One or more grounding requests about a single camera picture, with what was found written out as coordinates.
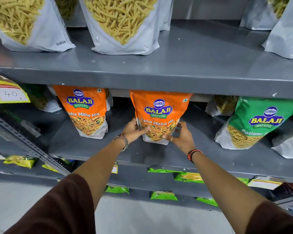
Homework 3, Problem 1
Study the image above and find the person's right hand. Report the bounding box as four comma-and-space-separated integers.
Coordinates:
162, 121, 196, 155

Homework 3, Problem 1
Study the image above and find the person's left hand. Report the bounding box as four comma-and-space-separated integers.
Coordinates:
122, 118, 151, 144

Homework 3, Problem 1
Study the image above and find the orange snack mix packet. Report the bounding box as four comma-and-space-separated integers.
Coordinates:
130, 90, 193, 145
53, 85, 109, 140

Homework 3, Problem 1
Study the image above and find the person's right forearm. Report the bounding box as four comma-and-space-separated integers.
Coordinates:
191, 151, 269, 234

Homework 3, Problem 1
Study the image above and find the person's left forearm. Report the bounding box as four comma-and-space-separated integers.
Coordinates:
73, 138, 127, 210

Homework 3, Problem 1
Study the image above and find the silver metal wristwatch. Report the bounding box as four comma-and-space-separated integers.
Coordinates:
113, 133, 129, 152

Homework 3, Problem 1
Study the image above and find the red and black wristband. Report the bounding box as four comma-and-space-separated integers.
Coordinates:
187, 149, 203, 164

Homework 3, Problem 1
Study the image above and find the white pouch of yellow sticks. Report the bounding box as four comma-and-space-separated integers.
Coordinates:
271, 124, 293, 160
205, 95, 239, 117
105, 88, 114, 111
79, 0, 174, 56
54, 0, 87, 28
0, 0, 76, 52
262, 0, 293, 59
239, 0, 291, 31
27, 84, 62, 113

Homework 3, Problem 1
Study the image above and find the small yellow snack packet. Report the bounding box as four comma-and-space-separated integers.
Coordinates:
3, 155, 37, 169
42, 163, 59, 173

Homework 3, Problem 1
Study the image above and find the white and yellow label card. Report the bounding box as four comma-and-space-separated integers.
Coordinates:
248, 176, 284, 190

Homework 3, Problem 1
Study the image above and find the brown left shirt sleeve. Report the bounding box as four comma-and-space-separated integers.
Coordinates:
4, 173, 97, 234

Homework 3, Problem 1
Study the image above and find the brown shirt sleeve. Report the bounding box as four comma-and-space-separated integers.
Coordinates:
4, 173, 97, 234
245, 201, 293, 234

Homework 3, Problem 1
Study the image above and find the slotted grey metal upright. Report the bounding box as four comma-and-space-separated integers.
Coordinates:
275, 194, 293, 210
0, 111, 71, 176

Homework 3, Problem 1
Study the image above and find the dark red snack packet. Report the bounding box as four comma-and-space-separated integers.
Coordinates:
273, 182, 293, 201

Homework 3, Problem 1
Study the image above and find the brown right shirt sleeve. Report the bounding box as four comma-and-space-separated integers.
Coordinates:
245, 201, 293, 234

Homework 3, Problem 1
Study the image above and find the yellow price tag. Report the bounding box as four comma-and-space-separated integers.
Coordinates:
0, 71, 31, 104

